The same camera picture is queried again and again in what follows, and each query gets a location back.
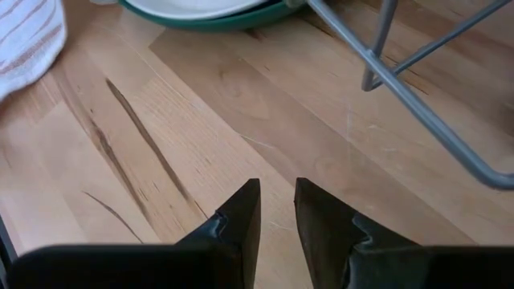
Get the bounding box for grey wire dish rack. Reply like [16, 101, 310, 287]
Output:
[283, 0, 514, 192]

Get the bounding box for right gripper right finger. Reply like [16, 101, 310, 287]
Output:
[295, 177, 514, 289]

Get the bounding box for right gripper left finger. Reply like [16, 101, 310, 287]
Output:
[11, 178, 262, 289]

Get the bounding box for white striped dish towel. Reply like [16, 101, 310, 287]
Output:
[0, 0, 67, 101]

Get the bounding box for plain white plate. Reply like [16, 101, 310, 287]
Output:
[124, 0, 268, 21]

